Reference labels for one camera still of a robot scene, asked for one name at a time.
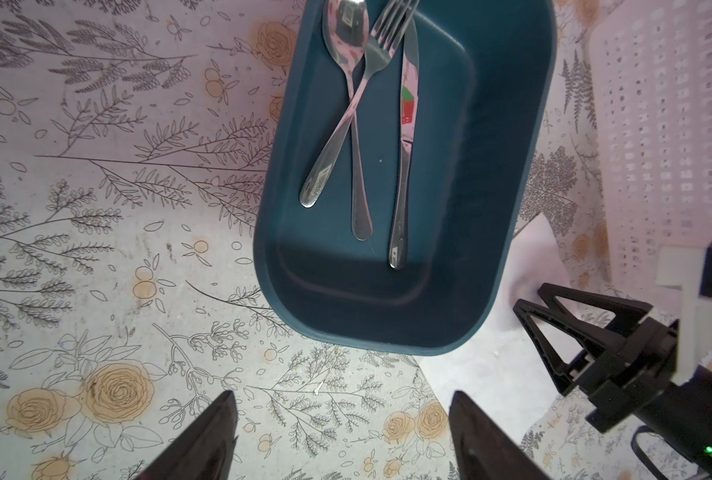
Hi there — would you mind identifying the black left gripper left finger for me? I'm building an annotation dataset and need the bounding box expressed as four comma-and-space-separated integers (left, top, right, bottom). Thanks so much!
136, 390, 238, 480

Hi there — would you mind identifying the silver spoon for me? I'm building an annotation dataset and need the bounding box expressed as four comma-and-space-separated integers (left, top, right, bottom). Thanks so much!
322, 0, 375, 242

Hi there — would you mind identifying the white perforated plastic basket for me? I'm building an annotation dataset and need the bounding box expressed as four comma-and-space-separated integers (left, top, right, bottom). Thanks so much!
589, 1, 712, 315

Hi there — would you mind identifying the silver fork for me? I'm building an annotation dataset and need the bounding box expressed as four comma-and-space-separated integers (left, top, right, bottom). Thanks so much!
299, 1, 420, 208

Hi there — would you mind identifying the teal plastic tray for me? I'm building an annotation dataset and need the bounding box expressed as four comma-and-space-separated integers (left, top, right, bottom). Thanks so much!
254, 1, 556, 355

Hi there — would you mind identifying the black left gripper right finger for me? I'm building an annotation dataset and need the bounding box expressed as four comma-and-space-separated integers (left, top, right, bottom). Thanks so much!
449, 391, 549, 480

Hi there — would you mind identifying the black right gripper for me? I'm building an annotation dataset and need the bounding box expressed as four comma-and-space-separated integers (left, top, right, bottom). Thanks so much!
514, 283, 712, 479

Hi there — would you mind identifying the white paper napkin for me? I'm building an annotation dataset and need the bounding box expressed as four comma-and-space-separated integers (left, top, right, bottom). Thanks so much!
418, 214, 570, 443

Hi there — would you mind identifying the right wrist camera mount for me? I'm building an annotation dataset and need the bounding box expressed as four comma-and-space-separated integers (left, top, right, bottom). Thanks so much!
656, 243, 712, 385

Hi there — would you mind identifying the silver table knife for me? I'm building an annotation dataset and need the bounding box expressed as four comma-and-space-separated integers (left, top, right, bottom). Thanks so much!
389, 20, 419, 270

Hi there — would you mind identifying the black corrugated right cable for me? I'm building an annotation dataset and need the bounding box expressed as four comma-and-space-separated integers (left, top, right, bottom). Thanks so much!
630, 425, 705, 480

